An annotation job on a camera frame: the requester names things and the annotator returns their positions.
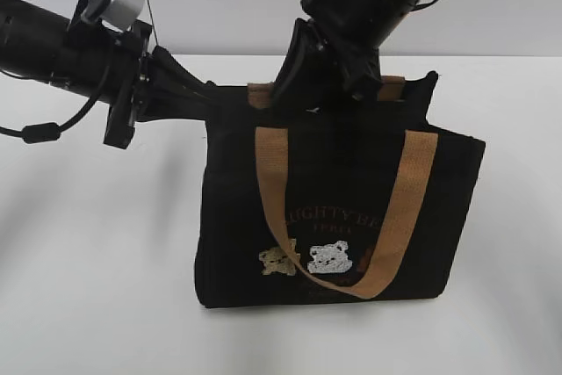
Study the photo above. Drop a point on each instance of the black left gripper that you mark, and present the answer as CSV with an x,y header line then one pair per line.
x,y
104,65

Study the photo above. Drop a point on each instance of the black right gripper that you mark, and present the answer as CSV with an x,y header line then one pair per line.
x,y
318,55

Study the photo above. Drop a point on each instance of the black canvas tote bag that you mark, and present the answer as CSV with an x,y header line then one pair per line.
x,y
349,201

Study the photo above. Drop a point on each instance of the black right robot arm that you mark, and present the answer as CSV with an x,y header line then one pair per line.
x,y
367,23

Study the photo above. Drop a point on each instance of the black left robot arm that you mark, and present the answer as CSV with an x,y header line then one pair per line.
x,y
24,52

